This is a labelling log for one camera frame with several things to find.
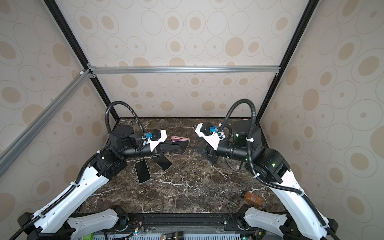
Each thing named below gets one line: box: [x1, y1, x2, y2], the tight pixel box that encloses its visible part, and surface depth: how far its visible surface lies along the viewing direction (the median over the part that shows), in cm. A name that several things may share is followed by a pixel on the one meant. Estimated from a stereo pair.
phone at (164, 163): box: [155, 154, 173, 172], surface depth 94 cm
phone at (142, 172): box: [134, 159, 152, 185], surface depth 91 cm
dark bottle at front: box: [160, 231, 184, 240], surface depth 69 cm
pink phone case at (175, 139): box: [170, 136, 191, 147], surface depth 56 cm
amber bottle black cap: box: [245, 192, 263, 206], surface depth 79 cm
